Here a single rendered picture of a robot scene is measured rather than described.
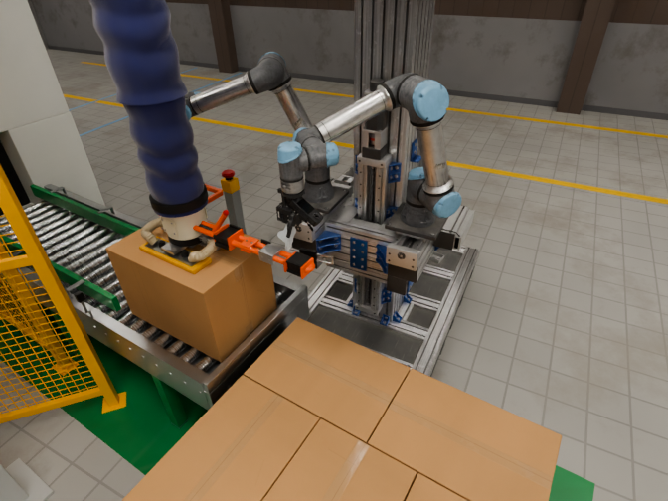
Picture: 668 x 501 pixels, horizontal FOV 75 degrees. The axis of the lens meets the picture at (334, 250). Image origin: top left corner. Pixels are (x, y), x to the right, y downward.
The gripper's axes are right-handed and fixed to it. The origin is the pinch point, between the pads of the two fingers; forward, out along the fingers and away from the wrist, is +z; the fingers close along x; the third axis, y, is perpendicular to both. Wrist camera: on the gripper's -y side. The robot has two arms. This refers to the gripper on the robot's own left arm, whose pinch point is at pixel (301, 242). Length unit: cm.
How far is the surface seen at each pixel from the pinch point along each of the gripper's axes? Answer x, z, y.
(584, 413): -84, 117, -111
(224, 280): 11.7, 24.0, 32.3
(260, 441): 41, 63, -7
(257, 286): -6, 41, 33
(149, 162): 13, -21, 58
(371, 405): 5, 63, -33
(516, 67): -585, 70, 69
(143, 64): 9, -55, 51
